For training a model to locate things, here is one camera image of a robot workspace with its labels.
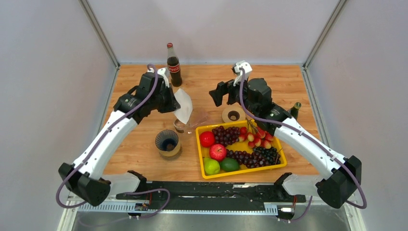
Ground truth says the green avocado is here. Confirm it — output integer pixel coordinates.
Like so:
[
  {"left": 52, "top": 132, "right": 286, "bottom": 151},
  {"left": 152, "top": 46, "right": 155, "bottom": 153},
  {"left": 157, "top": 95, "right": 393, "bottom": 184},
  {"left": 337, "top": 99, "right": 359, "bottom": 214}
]
[{"left": 220, "top": 157, "right": 240, "bottom": 172}]

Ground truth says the clear glass dripper cone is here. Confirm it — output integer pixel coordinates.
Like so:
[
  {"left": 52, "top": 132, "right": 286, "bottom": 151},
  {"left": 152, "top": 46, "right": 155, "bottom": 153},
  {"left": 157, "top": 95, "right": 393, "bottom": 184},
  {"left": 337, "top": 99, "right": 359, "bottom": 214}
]
[{"left": 190, "top": 107, "right": 213, "bottom": 128}]

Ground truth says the cola glass bottle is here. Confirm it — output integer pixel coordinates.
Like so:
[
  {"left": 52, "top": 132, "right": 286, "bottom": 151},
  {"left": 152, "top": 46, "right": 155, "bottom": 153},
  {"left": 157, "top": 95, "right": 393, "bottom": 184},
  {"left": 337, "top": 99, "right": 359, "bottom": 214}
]
[{"left": 166, "top": 43, "right": 182, "bottom": 87}]

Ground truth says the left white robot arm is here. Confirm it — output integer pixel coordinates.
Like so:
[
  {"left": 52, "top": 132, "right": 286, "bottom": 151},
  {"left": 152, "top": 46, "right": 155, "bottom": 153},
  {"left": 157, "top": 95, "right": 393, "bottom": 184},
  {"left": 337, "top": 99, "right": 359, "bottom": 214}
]
[{"left": 58, "top": 69, "right": 180, "bottom": 206}]

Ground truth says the red tomato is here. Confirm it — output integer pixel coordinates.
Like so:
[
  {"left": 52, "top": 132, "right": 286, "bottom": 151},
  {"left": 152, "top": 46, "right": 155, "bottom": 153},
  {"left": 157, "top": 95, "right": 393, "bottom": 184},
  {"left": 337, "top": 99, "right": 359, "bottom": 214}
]
[{"left": 199, "top": 131, "right": 216, "bottom": 148}]

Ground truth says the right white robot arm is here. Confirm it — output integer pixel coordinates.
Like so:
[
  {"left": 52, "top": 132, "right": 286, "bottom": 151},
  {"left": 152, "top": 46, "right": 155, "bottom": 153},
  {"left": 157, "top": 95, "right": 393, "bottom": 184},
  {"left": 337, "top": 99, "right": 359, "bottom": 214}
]
[{"left": 209, "top": 78, "right": 367, "bottom": 209}]

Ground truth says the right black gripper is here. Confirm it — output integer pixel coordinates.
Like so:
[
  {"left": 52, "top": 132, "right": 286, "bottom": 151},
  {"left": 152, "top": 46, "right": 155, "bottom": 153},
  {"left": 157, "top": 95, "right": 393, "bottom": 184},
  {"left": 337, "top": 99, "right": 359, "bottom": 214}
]
[{"left": 209, "top": 73, "right": 258, "bottom": 116}]

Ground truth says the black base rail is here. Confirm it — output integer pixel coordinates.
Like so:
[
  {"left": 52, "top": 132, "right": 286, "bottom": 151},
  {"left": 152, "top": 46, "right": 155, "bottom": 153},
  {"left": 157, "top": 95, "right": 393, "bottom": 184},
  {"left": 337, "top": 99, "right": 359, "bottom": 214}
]
[{"left": 116, "top": 181, "right": 306, "bottom": 211}]

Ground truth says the red apple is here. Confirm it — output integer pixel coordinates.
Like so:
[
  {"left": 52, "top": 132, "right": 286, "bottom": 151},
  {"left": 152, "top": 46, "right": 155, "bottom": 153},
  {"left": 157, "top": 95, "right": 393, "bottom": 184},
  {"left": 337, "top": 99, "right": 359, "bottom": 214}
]
[{"left": 209, "top": 144, "right": 227, "bottom": 162}]

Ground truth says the small clear glass cup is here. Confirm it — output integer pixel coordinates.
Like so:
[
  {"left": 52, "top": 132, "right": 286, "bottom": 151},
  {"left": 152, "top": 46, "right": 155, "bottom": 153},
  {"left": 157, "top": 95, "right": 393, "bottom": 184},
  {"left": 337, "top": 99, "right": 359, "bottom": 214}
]
[{"left": 173, "top": 119, "right": 194, "bottom": 137}]

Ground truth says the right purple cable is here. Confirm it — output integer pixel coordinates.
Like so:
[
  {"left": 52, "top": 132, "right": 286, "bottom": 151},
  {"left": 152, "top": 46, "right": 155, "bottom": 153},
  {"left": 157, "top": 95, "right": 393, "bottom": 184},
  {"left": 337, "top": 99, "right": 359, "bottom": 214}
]
[{"left": 238, "top": 67, "right": 368, "bottom": 223}]

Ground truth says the red cherries bunch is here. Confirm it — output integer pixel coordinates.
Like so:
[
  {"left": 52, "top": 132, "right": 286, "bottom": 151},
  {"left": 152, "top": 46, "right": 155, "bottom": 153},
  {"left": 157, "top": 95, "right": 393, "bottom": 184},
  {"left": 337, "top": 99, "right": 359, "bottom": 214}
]
[{"left": 238, "top": 119, "right": 274, "bottom": 150}]

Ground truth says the lower dark grape bunch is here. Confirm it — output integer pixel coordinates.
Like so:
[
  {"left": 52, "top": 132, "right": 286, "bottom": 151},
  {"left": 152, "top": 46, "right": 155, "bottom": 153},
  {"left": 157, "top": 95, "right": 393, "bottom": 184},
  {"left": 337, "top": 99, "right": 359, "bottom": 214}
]
[{"left": 226, "top": 147, "right": 282, "bottom": 168}]

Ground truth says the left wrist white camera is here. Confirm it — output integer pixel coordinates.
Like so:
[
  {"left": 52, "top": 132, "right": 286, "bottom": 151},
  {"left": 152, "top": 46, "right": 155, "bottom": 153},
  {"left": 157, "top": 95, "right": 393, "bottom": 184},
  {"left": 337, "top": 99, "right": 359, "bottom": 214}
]
[{"left": 157, "top": 67, "right": 170, "bottom": 88}]

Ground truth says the upper red grape bunch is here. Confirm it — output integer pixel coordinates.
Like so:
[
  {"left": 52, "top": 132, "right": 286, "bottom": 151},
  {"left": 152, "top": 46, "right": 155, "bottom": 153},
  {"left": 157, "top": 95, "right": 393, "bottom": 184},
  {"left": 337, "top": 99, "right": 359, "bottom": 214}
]
[{"left": 211, "top": 126, "right": 240, "bottom": 147}]

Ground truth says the green glass bottle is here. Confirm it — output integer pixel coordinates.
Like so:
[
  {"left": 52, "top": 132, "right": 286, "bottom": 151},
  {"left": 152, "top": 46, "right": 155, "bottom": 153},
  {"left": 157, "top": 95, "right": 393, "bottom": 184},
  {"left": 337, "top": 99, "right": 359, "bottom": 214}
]
[{"left": 288, "top": 102, "right": 302, "bottom": 120}]

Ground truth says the white paper coffee filter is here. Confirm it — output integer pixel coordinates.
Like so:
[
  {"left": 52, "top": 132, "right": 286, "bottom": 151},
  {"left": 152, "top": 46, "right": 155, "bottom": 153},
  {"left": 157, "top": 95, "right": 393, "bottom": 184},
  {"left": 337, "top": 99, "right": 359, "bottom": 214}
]
[{"left": 174, "top": 88, "right": 193, "bottom": 124}]

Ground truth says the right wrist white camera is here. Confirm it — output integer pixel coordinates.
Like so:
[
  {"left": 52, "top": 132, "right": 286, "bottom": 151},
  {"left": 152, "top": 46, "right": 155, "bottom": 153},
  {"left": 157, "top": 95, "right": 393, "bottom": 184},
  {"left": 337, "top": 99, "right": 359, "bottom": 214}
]
[{"left": 232, "top": 60, "right": 253, "bottom": 86}]

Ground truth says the green lime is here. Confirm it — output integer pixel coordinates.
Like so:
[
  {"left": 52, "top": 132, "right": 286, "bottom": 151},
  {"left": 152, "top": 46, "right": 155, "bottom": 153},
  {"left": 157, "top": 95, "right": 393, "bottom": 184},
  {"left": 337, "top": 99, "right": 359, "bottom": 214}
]
[{"left": 203, "top": 157, "right": 221, "bottom": 176}]

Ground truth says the wrist white camera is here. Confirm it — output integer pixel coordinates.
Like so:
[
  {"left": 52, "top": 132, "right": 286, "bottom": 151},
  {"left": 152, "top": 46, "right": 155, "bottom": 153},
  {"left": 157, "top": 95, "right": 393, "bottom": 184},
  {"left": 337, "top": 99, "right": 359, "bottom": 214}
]
[
  {"left": 157, "top": 67, "right": 170, "bottom": 88},
  {"left": 232, "top": 60, "right": 253, "bottom": 86}
]

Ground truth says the blue glass coffee dripper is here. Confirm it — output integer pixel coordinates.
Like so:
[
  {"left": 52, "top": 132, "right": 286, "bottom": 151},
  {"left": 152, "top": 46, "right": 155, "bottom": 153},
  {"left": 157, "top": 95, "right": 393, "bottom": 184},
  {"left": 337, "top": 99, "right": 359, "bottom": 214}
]
[{"left": 155, "top": 129, "right": 179, "bottom": 151}]

